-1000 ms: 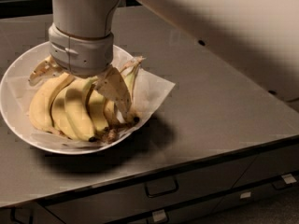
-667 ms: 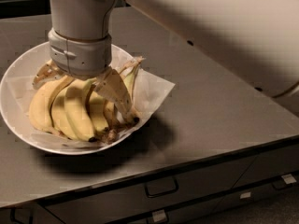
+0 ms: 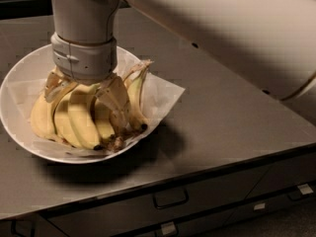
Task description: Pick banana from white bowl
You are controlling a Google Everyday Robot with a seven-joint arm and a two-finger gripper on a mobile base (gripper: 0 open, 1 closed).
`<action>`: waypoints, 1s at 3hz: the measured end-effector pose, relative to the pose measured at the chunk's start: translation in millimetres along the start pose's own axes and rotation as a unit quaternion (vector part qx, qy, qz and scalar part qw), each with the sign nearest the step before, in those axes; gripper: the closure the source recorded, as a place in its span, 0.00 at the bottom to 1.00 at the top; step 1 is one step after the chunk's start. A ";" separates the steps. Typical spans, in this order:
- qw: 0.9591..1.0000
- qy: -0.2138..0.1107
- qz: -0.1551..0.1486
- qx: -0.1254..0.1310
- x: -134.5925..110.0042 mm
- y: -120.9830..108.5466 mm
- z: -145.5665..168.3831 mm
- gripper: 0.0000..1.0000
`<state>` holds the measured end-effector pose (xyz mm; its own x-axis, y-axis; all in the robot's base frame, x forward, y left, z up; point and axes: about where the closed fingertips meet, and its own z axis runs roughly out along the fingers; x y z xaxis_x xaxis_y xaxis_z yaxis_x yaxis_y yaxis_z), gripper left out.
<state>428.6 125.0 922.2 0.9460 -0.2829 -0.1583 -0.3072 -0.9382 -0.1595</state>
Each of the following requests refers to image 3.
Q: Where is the black drawer handle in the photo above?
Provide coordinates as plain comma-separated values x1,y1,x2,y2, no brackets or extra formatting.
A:
10,219,36,237
152,188,189,209

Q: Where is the white paper liner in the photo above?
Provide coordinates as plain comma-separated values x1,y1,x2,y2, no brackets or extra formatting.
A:
5,54,186,156

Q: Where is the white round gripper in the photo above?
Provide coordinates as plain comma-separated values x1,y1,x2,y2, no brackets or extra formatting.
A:
44,34,128,113

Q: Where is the white drawer label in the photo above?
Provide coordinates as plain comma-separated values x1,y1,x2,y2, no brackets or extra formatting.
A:
297,184,314,196
254,202,266,211
161,222,178,236

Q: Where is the white drawer label centre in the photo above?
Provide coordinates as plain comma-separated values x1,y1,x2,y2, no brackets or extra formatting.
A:
254,202,266,211

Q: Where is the upper dark drawer front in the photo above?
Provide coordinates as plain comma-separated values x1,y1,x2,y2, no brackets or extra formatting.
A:
46,166,274,237

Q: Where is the black drawer handle left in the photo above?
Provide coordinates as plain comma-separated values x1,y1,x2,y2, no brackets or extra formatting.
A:
10,219,36,237

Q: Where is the lower dark drawer front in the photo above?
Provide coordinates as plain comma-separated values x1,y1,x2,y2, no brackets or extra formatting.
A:
130,182,316,237

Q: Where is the white drawer label right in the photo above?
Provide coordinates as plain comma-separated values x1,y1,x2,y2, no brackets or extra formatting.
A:
297,184,314,196

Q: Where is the leftmost yellow banana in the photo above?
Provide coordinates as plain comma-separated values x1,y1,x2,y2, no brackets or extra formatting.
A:
30,82,77,144

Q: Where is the white drawer label bottom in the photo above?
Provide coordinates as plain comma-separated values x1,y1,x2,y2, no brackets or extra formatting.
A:
161,222,178,236

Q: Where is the rightmost yellow banana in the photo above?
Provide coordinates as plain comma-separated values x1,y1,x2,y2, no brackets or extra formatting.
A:
127,69,148,132

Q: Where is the large white bowl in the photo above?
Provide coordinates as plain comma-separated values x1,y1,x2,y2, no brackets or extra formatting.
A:
0,44,159,164

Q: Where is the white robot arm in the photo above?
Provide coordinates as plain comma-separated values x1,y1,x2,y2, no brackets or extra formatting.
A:
51,0,316,119

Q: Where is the black drawer handle centre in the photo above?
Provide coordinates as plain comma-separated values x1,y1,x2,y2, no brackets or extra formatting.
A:
152,188,189,209

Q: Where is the dark drawer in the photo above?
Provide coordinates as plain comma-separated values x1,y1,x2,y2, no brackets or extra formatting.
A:
130,182,316,237
46,166,274,237

